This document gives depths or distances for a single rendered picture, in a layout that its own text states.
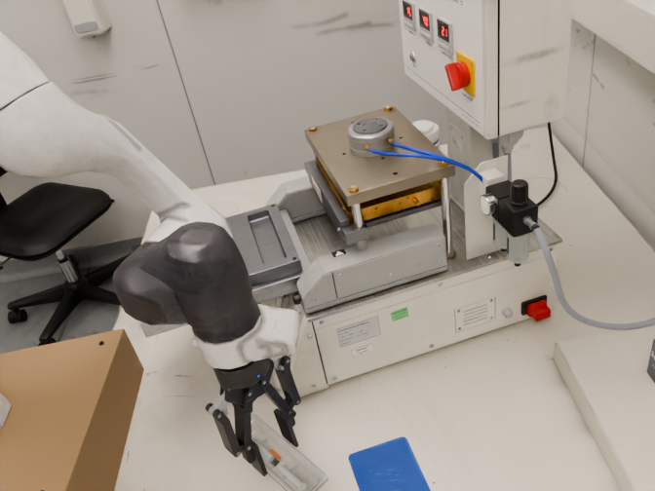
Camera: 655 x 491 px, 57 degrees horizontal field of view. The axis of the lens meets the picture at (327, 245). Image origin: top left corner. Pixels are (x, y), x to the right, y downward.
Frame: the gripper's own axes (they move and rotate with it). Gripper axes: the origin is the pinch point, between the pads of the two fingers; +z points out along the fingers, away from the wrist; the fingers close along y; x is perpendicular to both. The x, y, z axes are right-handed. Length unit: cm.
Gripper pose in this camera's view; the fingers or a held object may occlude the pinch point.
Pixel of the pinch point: (271, 443)
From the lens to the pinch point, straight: 96.6
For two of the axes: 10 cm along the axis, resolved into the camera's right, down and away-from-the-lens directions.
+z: 1.7, 8.0, 5.7
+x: 6.8, 3.2, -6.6
